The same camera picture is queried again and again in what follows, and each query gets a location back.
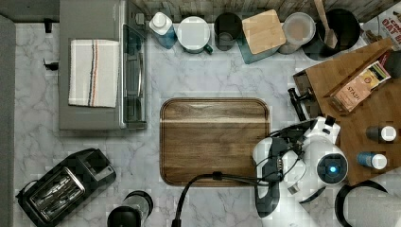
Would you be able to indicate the wooden drawer box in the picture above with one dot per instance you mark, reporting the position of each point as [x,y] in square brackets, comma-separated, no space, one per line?
[381,108]

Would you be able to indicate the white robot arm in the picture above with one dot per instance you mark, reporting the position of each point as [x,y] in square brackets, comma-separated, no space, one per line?
[294,166]

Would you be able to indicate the wooden cutting board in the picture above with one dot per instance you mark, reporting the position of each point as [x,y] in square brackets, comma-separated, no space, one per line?
[204,135]

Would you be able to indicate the white lidded teal mug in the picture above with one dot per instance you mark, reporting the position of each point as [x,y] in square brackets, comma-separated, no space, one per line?
[194,34]

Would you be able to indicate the dark grey cup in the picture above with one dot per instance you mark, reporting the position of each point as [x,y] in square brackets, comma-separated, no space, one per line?
[227,27]

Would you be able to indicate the white capped blue bottle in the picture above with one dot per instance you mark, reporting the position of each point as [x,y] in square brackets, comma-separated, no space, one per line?
[163,29]

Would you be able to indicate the teal canister with wooden lid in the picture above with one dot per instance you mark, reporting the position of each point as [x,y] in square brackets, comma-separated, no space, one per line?
[262,35]

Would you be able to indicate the white striped folded towel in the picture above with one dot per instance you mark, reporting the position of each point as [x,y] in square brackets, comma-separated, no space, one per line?
[94,71]

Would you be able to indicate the glass jar with white lid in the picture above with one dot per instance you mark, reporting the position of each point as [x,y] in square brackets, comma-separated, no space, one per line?
[299,29]

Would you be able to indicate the wooden tea box holder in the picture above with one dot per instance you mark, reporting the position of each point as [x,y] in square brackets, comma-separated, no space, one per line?
[386,58]

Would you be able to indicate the wooden spoon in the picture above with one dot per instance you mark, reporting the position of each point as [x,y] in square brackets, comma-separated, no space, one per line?
[330,38]

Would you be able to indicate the black utensil holder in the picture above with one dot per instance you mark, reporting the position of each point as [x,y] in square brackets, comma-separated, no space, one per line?
[347,29]

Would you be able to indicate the black paper towel holder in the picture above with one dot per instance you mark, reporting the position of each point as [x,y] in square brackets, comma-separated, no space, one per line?
[344,191]

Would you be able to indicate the black two-slot toaster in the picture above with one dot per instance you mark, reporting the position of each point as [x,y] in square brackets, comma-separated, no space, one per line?
[80,176]

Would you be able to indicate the stash tea box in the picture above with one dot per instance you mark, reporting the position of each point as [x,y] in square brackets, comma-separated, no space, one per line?
[360,87]

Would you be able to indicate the blue shaker with white cap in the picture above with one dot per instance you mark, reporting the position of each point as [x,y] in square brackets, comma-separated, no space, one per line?
[373,160]

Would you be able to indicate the grey shaker with white cap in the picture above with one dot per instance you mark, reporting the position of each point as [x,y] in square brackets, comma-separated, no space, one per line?
[385,134]

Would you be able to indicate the white paper towel roll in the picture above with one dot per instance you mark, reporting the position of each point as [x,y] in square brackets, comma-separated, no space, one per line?
[369,207]

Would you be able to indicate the oats cereal box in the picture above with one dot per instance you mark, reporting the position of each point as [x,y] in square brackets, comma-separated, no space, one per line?
[385,25]

